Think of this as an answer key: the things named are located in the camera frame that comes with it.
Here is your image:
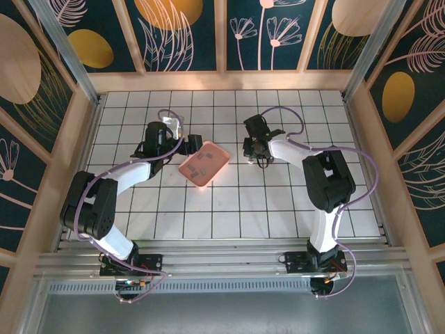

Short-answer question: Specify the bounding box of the aluminium corner post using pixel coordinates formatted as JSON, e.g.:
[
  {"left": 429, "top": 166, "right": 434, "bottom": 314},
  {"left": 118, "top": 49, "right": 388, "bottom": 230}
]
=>
[
  {"left": 341, "top": 0, "right": 408, "bottom": 102},
  {"left": 28, "top": 0, "right": 102, "bottom": 105}
]

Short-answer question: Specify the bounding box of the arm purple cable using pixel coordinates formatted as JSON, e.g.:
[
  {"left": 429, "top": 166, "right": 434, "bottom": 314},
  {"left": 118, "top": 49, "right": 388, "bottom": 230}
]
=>
[
  {"left": 259, "top": 106, "right": 380, "bottom": 300},
  {"left": 73, "top": 109, "right": 186, "bottom": 304}
]

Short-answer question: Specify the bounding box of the right arm base wiring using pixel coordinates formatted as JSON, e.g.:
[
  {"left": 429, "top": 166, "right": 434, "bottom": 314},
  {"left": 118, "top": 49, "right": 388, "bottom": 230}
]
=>
[{"left": 310, "top": 276, "right": 337, "bottom": 299}]

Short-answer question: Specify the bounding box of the left arm base wiring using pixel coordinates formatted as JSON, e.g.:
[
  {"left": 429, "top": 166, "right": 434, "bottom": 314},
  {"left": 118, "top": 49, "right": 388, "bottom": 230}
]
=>
[{"left": 114, "top": 277, "right": 151, "bottom": 292}]

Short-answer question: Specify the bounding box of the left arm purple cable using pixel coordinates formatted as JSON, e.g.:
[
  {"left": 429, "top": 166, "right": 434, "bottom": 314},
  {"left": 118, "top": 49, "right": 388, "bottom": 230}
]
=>
[{"left": 73, "top": 109, "right": 186, "bottom": 304}]

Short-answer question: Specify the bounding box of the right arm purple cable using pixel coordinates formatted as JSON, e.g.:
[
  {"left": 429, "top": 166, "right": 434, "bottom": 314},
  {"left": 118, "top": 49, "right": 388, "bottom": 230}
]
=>
[{"left": 259, "top": 106, "right": 380, "bottom": 300}]

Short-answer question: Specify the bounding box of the perforated metal strip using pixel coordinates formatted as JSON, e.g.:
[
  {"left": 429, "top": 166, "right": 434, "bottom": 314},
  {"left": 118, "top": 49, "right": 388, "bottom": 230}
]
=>
[{"left": 44, "top": 280, "right": 406, "bottom": 296}]

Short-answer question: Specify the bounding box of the pink plastic tray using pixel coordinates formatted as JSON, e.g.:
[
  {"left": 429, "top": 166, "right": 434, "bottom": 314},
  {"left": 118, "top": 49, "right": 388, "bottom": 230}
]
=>
[{"left": 178, "top": 141, "right": 232, "bottom": 191}]

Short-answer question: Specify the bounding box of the aluminium frame rail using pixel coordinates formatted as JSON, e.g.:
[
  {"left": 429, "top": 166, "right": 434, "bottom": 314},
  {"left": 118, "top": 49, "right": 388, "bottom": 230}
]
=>
[{"left": 33, "top": 237, "right": 413, "bottom": 281}]

